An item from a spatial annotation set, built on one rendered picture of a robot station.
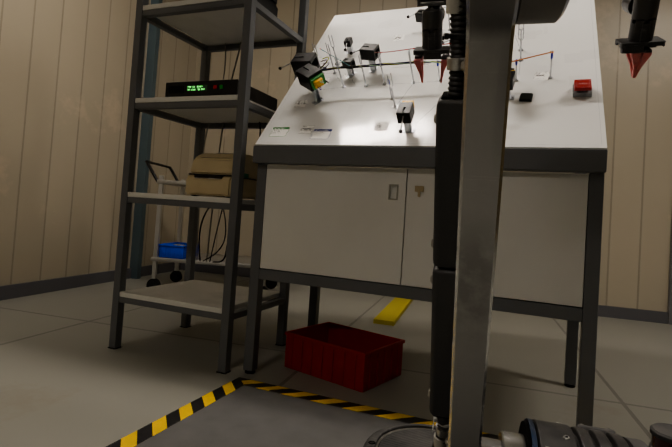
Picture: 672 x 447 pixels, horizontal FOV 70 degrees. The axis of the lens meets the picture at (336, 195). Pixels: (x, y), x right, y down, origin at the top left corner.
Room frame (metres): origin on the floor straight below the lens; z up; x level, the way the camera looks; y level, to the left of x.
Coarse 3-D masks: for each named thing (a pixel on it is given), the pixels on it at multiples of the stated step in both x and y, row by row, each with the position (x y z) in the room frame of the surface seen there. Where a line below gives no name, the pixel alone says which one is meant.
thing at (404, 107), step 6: (402, 102) 1.62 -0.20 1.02; (408, 102) 1.61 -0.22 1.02; (402, 108) 1.59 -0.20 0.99; (408, 108) 1.58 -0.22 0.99; (396, 114) 1.59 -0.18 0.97; (402, 114) 1.58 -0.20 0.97; (408, 114) 1.57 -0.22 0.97; (402, 120) 1.58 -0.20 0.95; (408, 120) 1.59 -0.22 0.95; (408, 126) 1.64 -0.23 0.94; (402, 132) 1.66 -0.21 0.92; (408, 132) 1.65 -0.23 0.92; (414, 132) 1.65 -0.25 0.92
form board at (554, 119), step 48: (576, 0) 1.98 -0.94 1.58; (336, 48) 2.20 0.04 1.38; (384, 48) 2.10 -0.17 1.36; (528, 48) 1.83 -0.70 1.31; (576, 48) 1.75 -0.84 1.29; (288, 96) 2.02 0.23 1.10; (336, 96) 1.93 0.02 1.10; (384, 96) 1.84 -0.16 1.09; (432, 96) 1.77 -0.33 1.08; (288, 144) 1.78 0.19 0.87; (336, 144) 1.71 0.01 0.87; (384, 144) 1.65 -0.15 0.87; (432, 144) 1.58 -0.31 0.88; (528, 144) 1.48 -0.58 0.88; (576, 144) 1.43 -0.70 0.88
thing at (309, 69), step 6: (306, 66) 1.86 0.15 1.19; (312, 66) 1.84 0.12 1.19; (294, 72) 1.95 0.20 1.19; (300, 72) 1.84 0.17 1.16; (306, 72) 1.82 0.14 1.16; (312, 72) 1.81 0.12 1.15; (318, 72) 1.81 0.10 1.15; (300, 78) 1.86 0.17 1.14; (306, 78) 1.81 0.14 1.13; (300, 84) 1.89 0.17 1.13; (306, 84) 1.84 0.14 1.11; (312, 90) 1.84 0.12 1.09; (318, 96) 1.92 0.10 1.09; (312, 102) 1.93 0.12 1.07; (318, 102) 1.92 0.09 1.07
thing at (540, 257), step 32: (416, 192) 1.63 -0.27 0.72; (512, 192) 1.51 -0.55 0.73; (544, 192) 1.48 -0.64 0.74; (576, 192) 1.44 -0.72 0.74; (416, 224) 1.62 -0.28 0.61; (512, 224) 1.51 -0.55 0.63; (544, 224) 1.48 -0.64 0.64; (576, 224) 1.44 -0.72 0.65; (416, 256) 1.62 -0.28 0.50; (512, 256) 1.51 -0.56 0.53; (544, 256) 1.47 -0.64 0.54; (576, 256) 1.44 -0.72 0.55; (512, 288) 1.51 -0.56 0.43; (544, 288) 1.47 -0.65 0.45; (576, 288) 1.44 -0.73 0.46
